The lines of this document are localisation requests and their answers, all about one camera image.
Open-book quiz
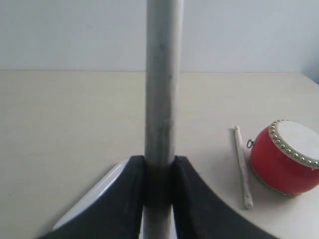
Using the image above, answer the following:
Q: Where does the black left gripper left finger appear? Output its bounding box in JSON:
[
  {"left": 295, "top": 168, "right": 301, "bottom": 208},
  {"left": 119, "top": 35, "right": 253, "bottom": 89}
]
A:
[{"left": 42, "top": 155, "right": 145, "bottom": 239}]

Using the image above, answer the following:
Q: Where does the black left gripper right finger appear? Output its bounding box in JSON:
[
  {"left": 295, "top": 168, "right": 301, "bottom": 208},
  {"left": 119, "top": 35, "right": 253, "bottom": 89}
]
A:
[{"left": 173, "top": 156, "right": 273, "bottom": 239}]

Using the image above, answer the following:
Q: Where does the white wooden drumstick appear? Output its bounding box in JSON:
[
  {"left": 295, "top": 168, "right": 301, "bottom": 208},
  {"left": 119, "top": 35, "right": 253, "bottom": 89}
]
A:
[
  {"left": 234, "top": 125, "right": 254, "bottom": 209},
  {"left": 143, "top": 0, "right": 184, "bottom": 239}
]

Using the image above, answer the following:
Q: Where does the small red drum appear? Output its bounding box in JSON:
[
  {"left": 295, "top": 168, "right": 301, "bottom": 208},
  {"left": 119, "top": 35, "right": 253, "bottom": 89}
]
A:
[{"left": 246, "top": 119, "right": 319, "bottom": 196}]

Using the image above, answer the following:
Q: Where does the white plastic tray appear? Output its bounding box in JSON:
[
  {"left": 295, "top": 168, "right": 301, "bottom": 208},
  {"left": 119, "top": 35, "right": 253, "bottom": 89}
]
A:
[{"left": 52, "top": 159, "right": 129, "bottom": 231}]

